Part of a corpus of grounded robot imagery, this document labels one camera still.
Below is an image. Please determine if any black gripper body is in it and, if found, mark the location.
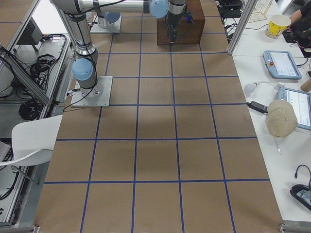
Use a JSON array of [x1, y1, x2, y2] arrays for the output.
[[166, 12, 183, 28]]

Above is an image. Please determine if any person forearm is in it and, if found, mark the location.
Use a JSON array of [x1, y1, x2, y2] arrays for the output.
[[290, 1, 311, 25]]

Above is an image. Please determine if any dark wooden drawer box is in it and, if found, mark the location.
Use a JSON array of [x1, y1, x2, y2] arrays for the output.
[[150, 0, 205, 46]]

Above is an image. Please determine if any white light bulb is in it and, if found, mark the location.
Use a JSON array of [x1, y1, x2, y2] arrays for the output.
[[243, 83, 258, 96]]

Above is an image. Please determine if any yellow popcorn bucket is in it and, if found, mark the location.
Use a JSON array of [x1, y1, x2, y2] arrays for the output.
[[265, 15, 291, 39]]

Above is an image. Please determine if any black power adapter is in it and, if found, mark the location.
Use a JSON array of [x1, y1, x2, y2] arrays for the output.
[[247, 101, 268, 114]]

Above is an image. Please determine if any upper blue teach pendant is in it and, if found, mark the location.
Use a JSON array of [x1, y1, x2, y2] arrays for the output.
[[263, 50, 302, 80]]

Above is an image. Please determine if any blue teach pendant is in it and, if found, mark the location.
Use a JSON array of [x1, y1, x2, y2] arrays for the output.
[[263, 50, 302, 80], [277, 87, 311, 131]]

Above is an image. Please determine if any grey electronics box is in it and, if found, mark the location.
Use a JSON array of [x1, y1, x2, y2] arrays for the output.
[[17, 18, 43, 51]]

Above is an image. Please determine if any beige baseball cap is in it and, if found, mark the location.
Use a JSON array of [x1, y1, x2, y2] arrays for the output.
[[266, 100, 297, 138]]

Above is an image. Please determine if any cardboard tube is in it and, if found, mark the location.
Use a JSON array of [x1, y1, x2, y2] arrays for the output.
[[300, 79, 311, 92]]

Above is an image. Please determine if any lower blue teach pendant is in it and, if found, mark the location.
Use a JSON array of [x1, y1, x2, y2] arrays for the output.
[[277, 87, 311, 131]]

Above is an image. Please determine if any white plastic chair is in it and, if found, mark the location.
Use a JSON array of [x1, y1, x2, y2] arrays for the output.
[[0, 115, 63, 166]]

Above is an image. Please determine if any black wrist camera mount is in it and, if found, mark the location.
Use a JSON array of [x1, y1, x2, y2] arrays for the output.
[[183, 10, 193, 25]]

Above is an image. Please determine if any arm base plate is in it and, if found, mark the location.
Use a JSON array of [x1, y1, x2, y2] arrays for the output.
[[90, 15, 122, 34], [70, 76, 113, 107]]

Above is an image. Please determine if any aluminium frame post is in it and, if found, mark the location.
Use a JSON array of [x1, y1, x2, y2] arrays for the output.
[[227, 0, 257, 55]]

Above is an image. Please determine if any gold wire rack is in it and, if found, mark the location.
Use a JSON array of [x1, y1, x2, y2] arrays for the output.
[[248, 0, 272, 23]]

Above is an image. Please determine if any black coiled cable bundle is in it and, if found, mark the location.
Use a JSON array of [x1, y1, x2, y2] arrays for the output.
[[18, 100, 42, 121]]

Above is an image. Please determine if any black usb cable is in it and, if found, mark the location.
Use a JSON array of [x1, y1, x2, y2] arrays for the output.
[[294, 164, 311, 187]]

